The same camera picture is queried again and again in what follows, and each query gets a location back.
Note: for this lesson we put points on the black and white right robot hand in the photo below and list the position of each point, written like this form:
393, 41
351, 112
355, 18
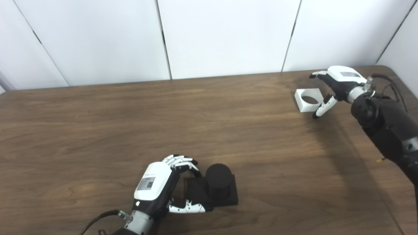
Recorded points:
341, 80

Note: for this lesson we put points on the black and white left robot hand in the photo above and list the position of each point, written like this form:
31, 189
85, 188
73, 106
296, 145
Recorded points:
153, 182

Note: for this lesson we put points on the white square piece with hole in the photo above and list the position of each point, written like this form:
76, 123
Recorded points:
307, 107

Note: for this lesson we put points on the black peg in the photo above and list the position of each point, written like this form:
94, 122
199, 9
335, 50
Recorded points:
218, 179

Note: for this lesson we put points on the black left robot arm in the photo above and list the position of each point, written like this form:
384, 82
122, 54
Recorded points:
137, 223

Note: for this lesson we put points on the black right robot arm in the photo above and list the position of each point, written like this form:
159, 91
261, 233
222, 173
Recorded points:
385, 127

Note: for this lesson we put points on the grey wall corner post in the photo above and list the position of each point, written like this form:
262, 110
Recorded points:
6, 83

